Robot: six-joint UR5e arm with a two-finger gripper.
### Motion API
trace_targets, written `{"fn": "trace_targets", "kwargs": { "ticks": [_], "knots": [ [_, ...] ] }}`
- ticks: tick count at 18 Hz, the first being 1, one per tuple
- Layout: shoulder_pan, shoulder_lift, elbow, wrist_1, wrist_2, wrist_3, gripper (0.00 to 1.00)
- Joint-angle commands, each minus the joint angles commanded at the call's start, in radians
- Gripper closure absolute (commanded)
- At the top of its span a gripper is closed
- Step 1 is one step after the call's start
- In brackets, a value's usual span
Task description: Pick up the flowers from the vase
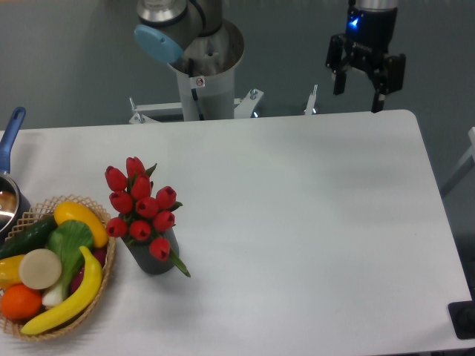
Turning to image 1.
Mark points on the white frame at right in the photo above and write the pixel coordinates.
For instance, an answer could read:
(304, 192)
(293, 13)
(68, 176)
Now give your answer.
(463, 166)

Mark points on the black device at table edge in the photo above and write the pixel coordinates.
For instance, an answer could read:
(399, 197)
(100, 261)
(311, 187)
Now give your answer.
(462, 318)

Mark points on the orange fruit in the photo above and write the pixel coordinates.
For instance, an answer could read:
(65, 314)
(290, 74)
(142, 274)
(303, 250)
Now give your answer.
(21, 303)

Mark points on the yellow banana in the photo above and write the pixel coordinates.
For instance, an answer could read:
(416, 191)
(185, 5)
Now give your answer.
(74, 304)

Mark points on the purple red vegetable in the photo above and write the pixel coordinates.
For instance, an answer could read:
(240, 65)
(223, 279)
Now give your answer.
(100, 254)

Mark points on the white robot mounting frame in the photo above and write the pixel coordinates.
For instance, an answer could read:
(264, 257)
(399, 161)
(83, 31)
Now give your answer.
(246, 107)

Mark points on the red tulip bouquet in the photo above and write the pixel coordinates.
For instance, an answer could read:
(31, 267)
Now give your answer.
(132, 193)

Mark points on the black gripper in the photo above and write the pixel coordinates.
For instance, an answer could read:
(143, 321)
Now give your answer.
(366, 41)

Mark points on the beige round disc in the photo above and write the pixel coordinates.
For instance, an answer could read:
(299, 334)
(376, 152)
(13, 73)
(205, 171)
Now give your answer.
(40, 269)

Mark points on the blue handled saucepan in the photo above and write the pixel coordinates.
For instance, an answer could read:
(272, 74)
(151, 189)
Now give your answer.
(13, 201)

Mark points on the green cucumber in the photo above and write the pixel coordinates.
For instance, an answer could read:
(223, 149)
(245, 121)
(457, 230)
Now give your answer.
(33, 237)

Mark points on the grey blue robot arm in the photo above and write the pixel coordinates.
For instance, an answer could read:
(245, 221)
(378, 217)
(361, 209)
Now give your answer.
(203, 49)

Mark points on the yellow pepper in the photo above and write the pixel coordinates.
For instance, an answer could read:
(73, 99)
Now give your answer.
(9, 271)

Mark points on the woven wicker basket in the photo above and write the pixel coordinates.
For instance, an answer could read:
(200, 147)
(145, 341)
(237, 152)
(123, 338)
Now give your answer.
(36, 213)

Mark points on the green bok choy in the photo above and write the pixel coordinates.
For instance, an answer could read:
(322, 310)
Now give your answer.
(65, 242)

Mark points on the dark grey ribbed vase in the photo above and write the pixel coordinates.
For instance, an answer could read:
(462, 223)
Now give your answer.
(152, 241)

